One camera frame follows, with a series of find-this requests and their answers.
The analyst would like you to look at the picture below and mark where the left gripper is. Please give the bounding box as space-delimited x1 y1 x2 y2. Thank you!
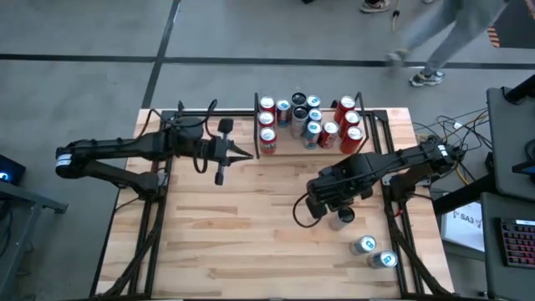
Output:
207 118 254 186

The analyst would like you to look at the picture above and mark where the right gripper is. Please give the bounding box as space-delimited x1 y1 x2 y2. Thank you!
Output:
304 177 373 219

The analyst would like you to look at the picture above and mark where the red soda can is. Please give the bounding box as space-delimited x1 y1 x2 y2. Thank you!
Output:
339 125 365 156

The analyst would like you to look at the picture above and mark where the red Coca-Cola can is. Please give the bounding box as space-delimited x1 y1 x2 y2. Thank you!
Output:
318 120 340 150
339 110 362 137
333 95 357 125

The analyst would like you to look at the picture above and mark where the white labelled box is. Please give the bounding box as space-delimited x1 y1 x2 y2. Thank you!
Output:
441 201 486 253

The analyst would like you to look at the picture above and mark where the dark desk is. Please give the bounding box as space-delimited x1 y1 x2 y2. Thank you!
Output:
479 191 535 301

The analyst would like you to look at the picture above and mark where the grey side desk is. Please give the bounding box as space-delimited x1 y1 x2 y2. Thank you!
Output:
486 85 535 202

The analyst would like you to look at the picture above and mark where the black keyboard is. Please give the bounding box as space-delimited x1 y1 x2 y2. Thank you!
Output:
497 217 535 269

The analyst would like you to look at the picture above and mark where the black headset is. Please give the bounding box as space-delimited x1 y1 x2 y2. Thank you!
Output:
512 140 535 185

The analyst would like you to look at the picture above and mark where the grey metal cart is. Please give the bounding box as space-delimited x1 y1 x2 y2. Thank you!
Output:
0 179 69 301

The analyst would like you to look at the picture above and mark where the black device blue light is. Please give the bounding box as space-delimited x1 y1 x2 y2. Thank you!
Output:
0 153 27 187

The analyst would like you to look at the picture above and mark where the black mat hazard-striped edge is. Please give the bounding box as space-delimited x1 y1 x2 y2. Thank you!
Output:
487 0 535 49

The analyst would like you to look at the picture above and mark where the black metal shelf frame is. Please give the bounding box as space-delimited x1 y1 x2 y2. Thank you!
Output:
249 91 369 161

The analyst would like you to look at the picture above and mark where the black looped wrist cable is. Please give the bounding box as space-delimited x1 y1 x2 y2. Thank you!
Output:
291 191 324 229

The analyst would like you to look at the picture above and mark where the yellow cable black plug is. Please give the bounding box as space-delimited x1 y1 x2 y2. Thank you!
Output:
390 0 403 33

